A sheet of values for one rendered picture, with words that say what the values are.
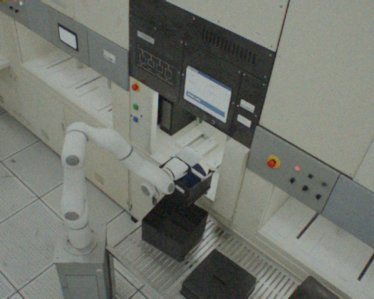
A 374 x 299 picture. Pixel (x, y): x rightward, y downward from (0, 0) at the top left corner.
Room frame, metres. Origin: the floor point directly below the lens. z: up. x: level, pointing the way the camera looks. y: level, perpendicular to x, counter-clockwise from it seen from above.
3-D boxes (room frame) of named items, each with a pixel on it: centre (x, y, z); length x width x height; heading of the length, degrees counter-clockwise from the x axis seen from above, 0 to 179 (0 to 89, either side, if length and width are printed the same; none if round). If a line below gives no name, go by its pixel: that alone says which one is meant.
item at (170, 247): (1.45, 0.02, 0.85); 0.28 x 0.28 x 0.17; 62
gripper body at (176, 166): (1.50, 0.05, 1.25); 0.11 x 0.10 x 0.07; 143
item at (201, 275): (1.12, -0.25, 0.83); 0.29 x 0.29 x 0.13; 55
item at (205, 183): (1.59, -0.01, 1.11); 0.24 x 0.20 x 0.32; 53
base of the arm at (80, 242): (1.33, 0.54, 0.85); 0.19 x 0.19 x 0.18
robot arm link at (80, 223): (1.36, 0.54, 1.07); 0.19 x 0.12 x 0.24; 9
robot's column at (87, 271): (1.33, 0.54, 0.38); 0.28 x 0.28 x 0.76; 8
